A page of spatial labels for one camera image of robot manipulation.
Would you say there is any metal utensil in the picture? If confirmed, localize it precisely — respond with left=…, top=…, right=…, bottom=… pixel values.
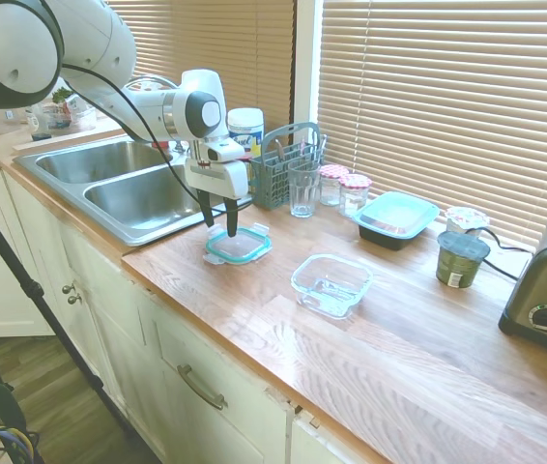
left=309, top=133, right=330, bottom=163

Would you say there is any Lysol wipes canister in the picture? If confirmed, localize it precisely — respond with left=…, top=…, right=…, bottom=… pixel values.
left=227, top=107, right=266, bottom=194

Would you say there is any black container with teal lid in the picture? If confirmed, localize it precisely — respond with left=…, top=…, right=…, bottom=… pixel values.
left=352, top=191, right=440, bottom=252

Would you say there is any clear plastic clamshell box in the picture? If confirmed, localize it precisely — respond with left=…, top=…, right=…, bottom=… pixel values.
left=43, top=94, right=97, bottom=131

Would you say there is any green yogurt cup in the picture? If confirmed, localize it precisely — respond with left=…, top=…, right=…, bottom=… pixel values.
left=436, top=230, right=491, bottom=290

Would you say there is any black toaster power cable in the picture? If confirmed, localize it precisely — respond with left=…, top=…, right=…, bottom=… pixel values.
left=464, top=225, right=535, bottom=282

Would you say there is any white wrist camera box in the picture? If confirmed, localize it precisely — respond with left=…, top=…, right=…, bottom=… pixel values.
left=204, top=138, right=247, bottom=166

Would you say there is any dark green metal frame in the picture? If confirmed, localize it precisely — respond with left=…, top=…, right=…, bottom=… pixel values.
left=0, top=384, right=45, bottom=464

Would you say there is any grey-blue cutlery basket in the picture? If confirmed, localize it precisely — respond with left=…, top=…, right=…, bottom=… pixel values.
left=249, top=122, right=329, bottom=211

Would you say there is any black camera tripod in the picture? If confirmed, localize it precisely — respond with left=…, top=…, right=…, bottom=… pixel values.
left=0, top=173, right=135, bottom=441

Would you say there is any metal drawer handle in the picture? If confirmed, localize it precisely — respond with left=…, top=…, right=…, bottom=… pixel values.
left=176, top=364, right=229, bottom=411

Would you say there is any white yogurt cup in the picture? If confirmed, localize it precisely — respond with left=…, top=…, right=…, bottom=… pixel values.
left=446, top=206, right=491, bottom=238

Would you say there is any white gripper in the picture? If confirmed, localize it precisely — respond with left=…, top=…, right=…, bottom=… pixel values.
left=184, top=158, right=249, bottom=240

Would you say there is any glass jar red checkered lid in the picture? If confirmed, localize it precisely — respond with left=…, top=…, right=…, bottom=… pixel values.
left=319, top=163, right=351, bottom=208
left=338, top=173, right=374, bottom=218

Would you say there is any clear plastic bottle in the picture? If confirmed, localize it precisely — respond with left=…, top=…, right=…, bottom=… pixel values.
left=24, top=101, right=53, bottom=142

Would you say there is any white kitchen cabinet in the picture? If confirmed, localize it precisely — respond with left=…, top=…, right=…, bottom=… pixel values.
left=0, top=166, right=390, bottom=464

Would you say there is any clear drinking glass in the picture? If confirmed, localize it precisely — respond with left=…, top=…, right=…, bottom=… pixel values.
left=287, top=161, right=322, bottom=218

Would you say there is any stainless steel double sink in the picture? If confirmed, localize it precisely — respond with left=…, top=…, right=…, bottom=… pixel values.
left=12, top=134, right=255, bottom=247

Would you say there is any clear lid with teal seal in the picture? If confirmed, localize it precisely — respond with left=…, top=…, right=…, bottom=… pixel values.
left=202, top=222, right=274, bottom=268

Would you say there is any clear glass food container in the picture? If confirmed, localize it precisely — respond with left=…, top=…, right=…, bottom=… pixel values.
left=290, top=253, right=374, bottom=319

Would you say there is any wide beige window blind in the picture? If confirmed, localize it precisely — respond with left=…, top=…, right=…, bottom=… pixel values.
left=321, top=0, right=547, bottom=247

